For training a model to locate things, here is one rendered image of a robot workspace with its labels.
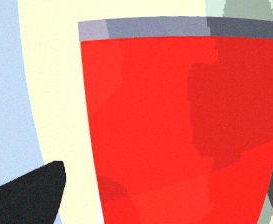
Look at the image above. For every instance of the red rectangular block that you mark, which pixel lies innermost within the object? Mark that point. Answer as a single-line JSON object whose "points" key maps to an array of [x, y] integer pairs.
{"points": [[180, 117]]}

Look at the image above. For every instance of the white flat bar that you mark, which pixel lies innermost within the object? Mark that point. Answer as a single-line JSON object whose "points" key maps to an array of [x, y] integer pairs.
{"points": [[100, 218]]}

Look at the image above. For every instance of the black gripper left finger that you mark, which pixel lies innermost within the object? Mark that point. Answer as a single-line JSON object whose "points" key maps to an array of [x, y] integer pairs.
{"points": [[33, 198]]}

